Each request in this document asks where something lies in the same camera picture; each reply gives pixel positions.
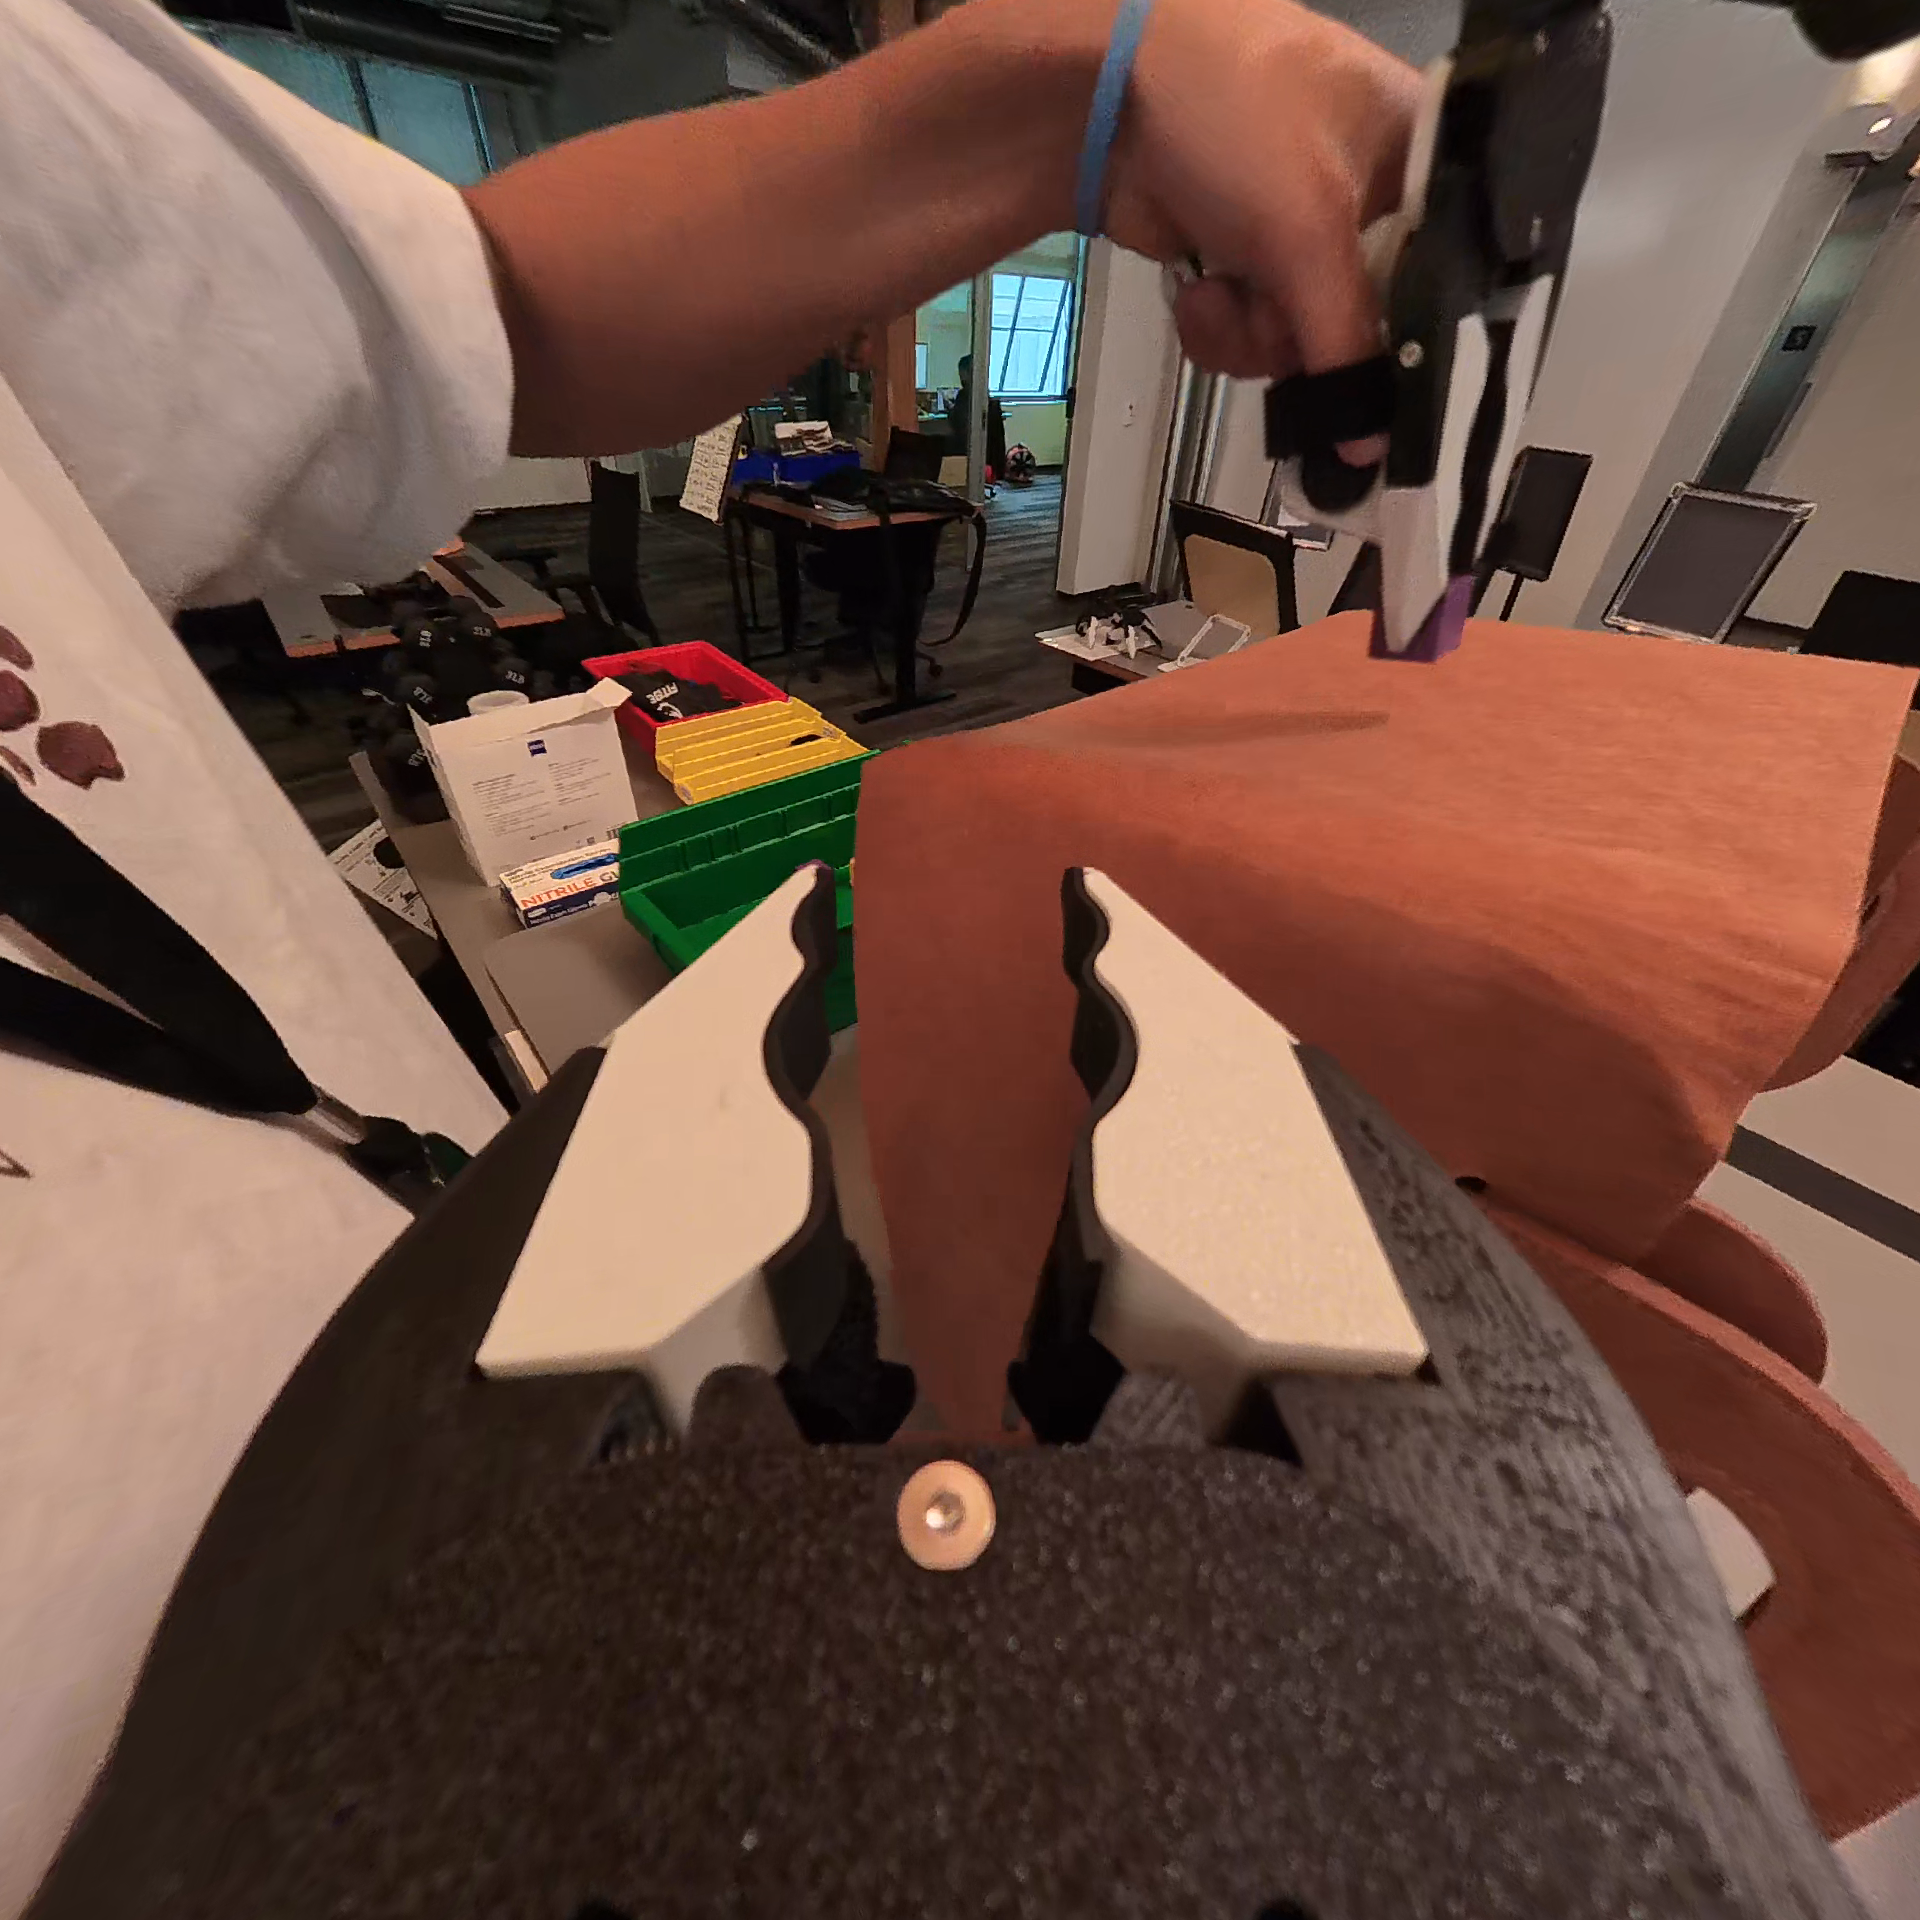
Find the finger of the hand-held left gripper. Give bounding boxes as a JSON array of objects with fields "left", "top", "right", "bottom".
[
  {"left": 1367, "top": 306, "right": 1502, "bottom": 656},
  {"left": 1451, "top": 277, "right": 1561, "bottom": 608}
]

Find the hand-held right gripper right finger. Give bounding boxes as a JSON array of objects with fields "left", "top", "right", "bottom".
[{"left": 1058, "top": 867, "right": 1433, "bottom": 1432}]

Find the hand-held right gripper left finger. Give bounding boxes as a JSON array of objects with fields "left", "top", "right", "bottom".
[{"left": 474, "top": 867, "right": 839, "bottom": 1432}]

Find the purple wooden cube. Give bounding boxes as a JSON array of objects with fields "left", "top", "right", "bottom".
[{"left": 1367, "top": 576, "right": 1470, "bottom": 664}]

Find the green plastic bin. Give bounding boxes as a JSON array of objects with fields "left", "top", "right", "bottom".
[{"left": 618, "top": 749, "right": 881, "bottom": 1037}]

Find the person's left forearm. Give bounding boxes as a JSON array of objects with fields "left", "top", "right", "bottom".
[{"left": 465, "top": 0, "right": 1119, "bottom": 460}]

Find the light grey desk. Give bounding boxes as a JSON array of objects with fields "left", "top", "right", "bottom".
[
  {"left": 479, "top": 884, "right": 1920, "bottom": 1920},
  {"left": 1036, "top": 598, "right": 1291, "bottom": 694}
]

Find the person's left hand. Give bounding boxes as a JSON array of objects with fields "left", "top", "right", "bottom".
[{"left": 1118, "top": 0, "right": 1431, "bottom": 472}]

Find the black screen on stand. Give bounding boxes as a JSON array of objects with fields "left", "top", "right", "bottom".
[{"left": 1476, "top": 445, "right": 1596, "bottom": 625}]

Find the wooden panel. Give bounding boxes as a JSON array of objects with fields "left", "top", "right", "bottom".
[{"left": 1169, "top": 498, "right": 1306, "bottom": 633}]

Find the framed dark screen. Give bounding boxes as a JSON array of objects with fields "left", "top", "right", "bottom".
[{"left": 1603, "top": 482, "right": 1817, "bottom": 646}]

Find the blue glove box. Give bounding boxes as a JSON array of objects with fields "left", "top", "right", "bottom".
[{"left": 498, "top": 840, "right": 625, "bottom": 924}]

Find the rust brown felt bag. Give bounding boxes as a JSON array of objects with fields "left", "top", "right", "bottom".
[{"left": 853, "top": 613, "right": 1920, "bottom": 1841}]

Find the blue wristband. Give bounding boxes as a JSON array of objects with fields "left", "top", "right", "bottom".
[{"left": 1071, "top": 0, "right": 1157, "bottom": 241}]

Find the black flat panel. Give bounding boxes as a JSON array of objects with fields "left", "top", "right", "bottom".
[{"left": 1798, "top": 570, "right": 1920, "bottom": 669}]

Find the white cardboard box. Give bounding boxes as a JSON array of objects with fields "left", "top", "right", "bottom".
[{"left": 410, "top": 680, "right": 636, "bottom": 888}]

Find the yellow plastic bin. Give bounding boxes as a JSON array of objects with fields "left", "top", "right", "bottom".
[{"left": 657, "top": 698, "right": 868, "bottom": 805}]

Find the red plastic bin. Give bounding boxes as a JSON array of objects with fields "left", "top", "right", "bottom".
[{"left": 583, "top": 641, "right": 789, "bottom": 760}]

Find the black cloth item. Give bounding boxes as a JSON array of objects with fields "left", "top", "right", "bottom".
[{"left": 615, "top": 668, "right": 748, "bottom": 725}]

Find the rack of black dumbbells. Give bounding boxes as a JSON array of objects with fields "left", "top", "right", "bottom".
[{"left": 358, "top": 597, "right": 530, "bottom": 819}]

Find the dark wooden table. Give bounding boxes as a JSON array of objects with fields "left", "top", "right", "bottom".
[{"left": 727, "top": 420, "right": 988, "bottom": 722}]

